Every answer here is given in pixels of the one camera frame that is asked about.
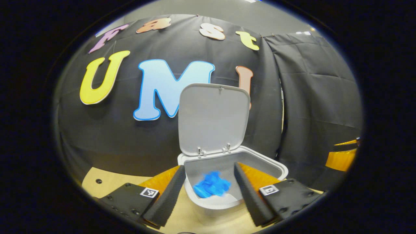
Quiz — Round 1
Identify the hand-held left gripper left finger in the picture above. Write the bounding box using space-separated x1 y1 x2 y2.
97 165 186 228

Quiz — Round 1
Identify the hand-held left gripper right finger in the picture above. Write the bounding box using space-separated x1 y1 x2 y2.
234 162 325 227

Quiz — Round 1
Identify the blue paper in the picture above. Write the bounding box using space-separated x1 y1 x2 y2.
193 171 232 199

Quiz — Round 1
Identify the white desktop garbage bin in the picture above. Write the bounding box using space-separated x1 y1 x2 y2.
177 83 289 225

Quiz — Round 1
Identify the wooden desktop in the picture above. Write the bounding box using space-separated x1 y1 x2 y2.
81 167 325 234

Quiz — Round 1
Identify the black backdrop cloth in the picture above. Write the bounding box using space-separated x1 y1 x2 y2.
54 14 363 192

